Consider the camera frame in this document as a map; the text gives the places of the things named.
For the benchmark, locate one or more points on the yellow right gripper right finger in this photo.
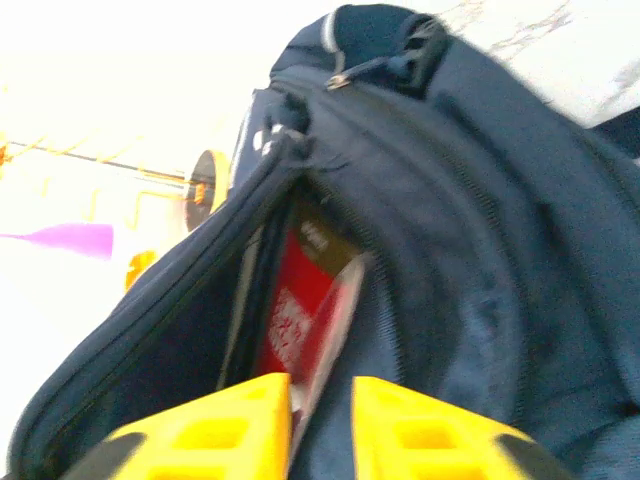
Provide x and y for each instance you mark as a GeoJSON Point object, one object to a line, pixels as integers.
{"type": "Point", "coordinates": [415, 440]}

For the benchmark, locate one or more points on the navy blue backpack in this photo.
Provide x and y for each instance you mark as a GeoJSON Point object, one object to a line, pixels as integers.
{"type": "Point", "coordinates": [475, 225]}

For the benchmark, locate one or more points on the orange plastic wine glass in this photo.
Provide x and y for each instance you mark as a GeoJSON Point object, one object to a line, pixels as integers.
{"type": "Point", "coordinates": [140, 267]}

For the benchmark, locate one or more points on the red card package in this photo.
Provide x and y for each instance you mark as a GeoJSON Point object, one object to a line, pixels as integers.
{"type": "Point", "coordinates": [300, 280]}

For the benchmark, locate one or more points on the pink plastic wine glass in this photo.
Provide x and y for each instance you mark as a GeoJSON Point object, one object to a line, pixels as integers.
{"type": "Point", "coordinates": [75, 239]}

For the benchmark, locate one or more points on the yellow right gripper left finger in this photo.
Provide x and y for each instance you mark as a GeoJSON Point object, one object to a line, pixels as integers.
{"type": "Point", "coordinates": [225, 430]}

